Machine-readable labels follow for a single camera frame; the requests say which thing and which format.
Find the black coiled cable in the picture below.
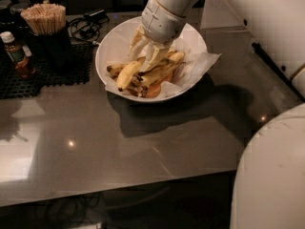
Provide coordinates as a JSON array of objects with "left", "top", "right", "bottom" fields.
[{"left": 67, "top": 15, "right": 111, "bottom": 46}]

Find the black wire condiment rack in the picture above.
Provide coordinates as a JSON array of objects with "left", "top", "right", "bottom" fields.
[{"left": 251, "top": 42, "right": 305, "bottom": 101}]

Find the small brown sauce bottle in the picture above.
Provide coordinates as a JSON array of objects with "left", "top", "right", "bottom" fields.
[{"left": 0, "top": 31, "right": 36, "bottom": 79}]

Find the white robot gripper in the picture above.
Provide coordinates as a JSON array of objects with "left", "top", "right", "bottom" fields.
[{"left": 129, "top": 0, "right": 186, "bottom": 73}]

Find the white bowl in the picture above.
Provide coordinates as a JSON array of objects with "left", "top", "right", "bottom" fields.
[{"left": 94, "top": 15, "right": 208, "bottom": 104}]

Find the black cup holder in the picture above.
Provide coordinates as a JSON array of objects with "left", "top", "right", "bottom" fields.
[{"left": 35, "top": 27, "right": 74, "bottom": 73}]

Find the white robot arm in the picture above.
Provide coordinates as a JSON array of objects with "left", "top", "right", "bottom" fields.
[{"left": 131, "top": 0, "right": 305, "bottom": 229}]

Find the black power adapter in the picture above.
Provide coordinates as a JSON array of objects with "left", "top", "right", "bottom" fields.
[{"left": 83, "top": 9, "right": 106, "bottom": 21}]

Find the yellow banana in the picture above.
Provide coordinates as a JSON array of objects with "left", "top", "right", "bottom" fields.
[
  {"left": 116, "top": 57, "right": 145, "bottom": 92},
  {"left": 106, "top": 64, "right": 126, "bottom": 78},
  {"left": 128, "top": 52, "right": 185, "bottom": 98}
]

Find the wooden stir sticks bundle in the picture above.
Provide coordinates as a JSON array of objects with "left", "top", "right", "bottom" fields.
[{"left": 21, "top": 3, "right": 66, "bottom": 35}]

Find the white paper liner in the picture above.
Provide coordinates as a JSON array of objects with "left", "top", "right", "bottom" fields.
[{"left": 104, "top": 31, "right": 221, "bottom": 100}]

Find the dark lidded jar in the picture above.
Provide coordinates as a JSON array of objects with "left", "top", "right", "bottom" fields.
[{"left": 0, "top": 0, "right": 30, "bottom": 28}]

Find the black rubber grid mat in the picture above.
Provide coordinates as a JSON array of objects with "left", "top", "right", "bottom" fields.
[{"left": 0, "top": 44, "right": 92, "bottom": 99}]

